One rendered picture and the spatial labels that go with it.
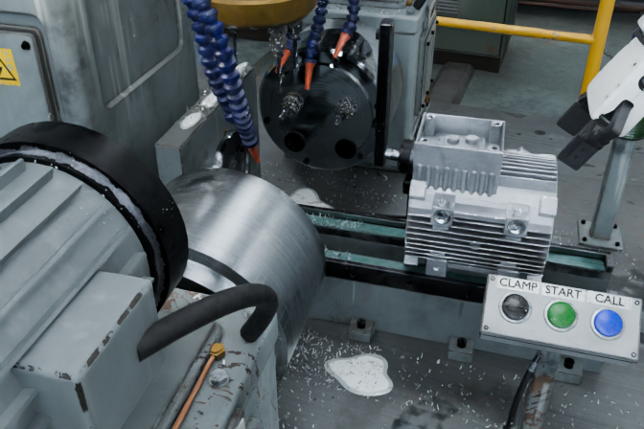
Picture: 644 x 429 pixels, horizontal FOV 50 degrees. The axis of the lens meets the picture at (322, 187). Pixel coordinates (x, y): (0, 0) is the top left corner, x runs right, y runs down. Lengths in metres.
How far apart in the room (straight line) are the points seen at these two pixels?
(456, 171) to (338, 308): 0.32
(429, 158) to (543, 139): 0.83
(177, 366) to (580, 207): 1.09
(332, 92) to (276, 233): 0.50
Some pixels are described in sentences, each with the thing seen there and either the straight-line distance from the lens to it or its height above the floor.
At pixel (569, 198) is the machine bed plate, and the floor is 0.80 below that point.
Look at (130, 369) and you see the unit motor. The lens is 0.47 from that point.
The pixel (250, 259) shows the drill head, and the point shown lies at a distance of 0.75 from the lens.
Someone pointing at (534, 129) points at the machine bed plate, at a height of 0.80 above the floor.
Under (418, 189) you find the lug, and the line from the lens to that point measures 0.98.
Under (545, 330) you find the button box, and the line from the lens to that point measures 0.83.
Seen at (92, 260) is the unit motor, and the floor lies 1.32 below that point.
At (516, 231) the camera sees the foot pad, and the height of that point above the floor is 1.05.
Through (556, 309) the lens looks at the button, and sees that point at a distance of 0.83.
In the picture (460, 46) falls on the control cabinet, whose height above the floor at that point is 0.14.
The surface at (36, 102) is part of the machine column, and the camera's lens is 1.01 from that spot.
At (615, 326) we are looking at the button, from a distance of 0.84.
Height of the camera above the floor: 1.60
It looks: 32 degrees down
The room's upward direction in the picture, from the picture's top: straight up
